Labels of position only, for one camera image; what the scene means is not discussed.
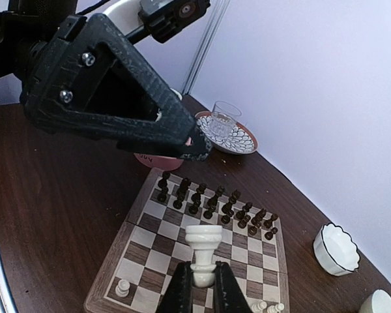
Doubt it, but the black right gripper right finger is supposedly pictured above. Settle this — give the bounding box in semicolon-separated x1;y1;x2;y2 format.
213;261;251;313

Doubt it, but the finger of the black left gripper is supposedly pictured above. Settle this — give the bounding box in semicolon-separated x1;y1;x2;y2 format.
84;12;196;141
23;100;212;161

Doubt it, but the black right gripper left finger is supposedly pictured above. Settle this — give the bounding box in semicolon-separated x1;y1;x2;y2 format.
156;261;193;313

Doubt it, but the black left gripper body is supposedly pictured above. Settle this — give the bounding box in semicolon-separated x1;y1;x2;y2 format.
0;1;114;130

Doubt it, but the white rook chess piece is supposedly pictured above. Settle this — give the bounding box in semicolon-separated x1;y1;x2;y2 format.
185;225;223;288

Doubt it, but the wooden chess board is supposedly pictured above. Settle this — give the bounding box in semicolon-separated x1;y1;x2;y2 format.
84;168;290;312

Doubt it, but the dark rook chess piece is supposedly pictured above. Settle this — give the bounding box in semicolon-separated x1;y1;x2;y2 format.
264;227;278;241

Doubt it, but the white ribbed mug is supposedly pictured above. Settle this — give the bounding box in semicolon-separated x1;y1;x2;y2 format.
170;88;183;101

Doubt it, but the pink cat ear bowl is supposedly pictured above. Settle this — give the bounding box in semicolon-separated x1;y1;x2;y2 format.
134;153;184;171

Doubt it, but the clear drinking glass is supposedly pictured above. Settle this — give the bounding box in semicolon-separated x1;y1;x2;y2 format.
209;101;242;140

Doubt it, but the patterned ceramic plate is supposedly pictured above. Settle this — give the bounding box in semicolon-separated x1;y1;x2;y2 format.
195;111;258;155

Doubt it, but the white scalloped bowl black rim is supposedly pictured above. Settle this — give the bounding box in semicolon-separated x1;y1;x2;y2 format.
313;223;360;276

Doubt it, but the plain white round bowl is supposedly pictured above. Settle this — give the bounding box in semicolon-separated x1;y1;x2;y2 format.
358;290;391;313

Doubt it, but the aluminium frame post left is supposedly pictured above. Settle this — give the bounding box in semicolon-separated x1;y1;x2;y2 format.
181;0;230;95

